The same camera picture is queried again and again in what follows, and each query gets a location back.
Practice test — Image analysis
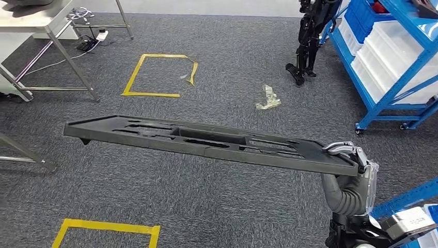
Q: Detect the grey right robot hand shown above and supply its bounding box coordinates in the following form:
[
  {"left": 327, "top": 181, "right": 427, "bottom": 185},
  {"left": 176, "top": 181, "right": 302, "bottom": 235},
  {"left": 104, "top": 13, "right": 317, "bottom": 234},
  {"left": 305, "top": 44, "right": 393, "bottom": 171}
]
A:
[{"left": 321, "top": 141, "right": 380, "bottom": 213}]

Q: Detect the long black plastic part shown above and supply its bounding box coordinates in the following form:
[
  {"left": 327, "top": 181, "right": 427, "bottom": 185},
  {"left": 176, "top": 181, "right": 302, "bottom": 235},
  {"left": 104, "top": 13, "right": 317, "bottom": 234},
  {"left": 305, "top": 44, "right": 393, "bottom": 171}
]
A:
[{"left": 63, "top": 114, "right": 360, "bottom": 177}]

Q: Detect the blue metal shelf rack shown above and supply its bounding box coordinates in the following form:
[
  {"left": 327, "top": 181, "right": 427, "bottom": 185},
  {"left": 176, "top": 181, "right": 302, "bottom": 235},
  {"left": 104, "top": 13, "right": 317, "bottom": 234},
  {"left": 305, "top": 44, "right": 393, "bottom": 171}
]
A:
[
  {"left": 320, "top": 0, "right": 438, "bottom": 135},
  {"left": 371, "top": 178, "right": 438, "bottom": 248}
]

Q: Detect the white translucent storage bin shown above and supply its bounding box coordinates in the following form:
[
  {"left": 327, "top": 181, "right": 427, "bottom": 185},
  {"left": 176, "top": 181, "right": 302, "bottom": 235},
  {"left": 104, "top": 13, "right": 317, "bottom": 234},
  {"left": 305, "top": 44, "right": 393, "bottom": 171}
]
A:
[
  {"left": 350, "top": 54, "right": 438, "bottom": 105},
  {"left": 363, "top": 20, "right": 427, "bottom": 83}
]

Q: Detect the clear crumpled plastic scrap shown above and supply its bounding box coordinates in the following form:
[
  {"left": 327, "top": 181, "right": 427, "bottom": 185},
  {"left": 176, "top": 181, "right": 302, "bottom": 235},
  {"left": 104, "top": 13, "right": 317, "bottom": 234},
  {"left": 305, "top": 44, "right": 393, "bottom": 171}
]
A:
[{"left": 255, "top": 84, "right": 282, "bottom": 111}]

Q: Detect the black humanoid robot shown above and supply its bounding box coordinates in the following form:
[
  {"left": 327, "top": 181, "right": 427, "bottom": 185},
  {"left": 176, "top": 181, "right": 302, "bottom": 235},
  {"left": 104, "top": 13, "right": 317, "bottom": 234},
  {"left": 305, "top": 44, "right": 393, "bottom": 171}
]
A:
[{"left": 286, "top": 0, "right": 343, "bottom": 86}]

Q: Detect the blue plastic storage bin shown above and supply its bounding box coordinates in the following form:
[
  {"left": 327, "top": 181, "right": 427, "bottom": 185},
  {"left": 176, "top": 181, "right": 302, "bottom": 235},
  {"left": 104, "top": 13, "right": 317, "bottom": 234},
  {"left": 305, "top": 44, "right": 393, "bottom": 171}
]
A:
[{"left": 343, "top": 0, "right": 396, "bottom": 43}]

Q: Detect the yellow floor tape square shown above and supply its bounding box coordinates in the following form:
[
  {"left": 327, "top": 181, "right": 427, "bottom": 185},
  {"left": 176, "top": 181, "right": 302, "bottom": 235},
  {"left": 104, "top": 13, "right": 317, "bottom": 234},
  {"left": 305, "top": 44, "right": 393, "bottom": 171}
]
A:
[
  {"left": 51, "top": 218, "right": 162, "bottom": 248},
  {"left": 121, "top": 53, "right": 199, "bottom": 99}
]

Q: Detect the black power adapter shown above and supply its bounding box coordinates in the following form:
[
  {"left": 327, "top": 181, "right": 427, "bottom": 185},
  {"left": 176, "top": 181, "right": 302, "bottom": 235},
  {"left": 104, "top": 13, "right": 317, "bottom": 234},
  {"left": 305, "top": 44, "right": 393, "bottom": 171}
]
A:
[{"left": 75, "top": 38, "right": 101, "bottom": 53}]

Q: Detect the grey stamped metal panel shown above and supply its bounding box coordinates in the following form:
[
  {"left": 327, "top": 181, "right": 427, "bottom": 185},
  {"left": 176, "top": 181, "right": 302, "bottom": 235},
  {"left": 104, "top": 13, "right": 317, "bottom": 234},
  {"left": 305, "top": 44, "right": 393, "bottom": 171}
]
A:
[{"left": 2, "top": 0, "right": 54, "bottom": 6}]

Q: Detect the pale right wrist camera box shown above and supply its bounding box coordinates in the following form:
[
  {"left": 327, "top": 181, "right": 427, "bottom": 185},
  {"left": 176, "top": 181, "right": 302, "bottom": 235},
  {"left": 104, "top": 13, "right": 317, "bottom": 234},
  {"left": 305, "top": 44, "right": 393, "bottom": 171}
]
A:
[{"left": 381, "top": 206, "right": 438, "bottom": 240}]

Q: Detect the black bracket part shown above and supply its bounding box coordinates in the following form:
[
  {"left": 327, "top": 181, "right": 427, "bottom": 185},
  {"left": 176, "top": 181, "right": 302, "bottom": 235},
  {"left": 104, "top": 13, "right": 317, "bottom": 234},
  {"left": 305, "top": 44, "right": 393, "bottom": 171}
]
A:
[{"left": 411, "top": 0, "right": 438, "bottom": 20}]

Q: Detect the pale floor cable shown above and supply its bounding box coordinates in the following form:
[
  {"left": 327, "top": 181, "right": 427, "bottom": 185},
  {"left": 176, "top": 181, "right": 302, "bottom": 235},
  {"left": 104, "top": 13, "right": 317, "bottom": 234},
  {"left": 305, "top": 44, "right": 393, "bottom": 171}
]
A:
[{"left": 25, "top": 40, "right": 100, "bottom": 75}]

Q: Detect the coiled grey cable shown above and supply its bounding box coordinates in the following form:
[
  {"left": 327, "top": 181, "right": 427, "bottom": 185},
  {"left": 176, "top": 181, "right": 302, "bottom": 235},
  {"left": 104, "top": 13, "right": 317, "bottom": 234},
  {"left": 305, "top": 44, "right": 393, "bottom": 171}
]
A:
[{"left": 67, "top": 7, "right": 95, "bottom": 22}]

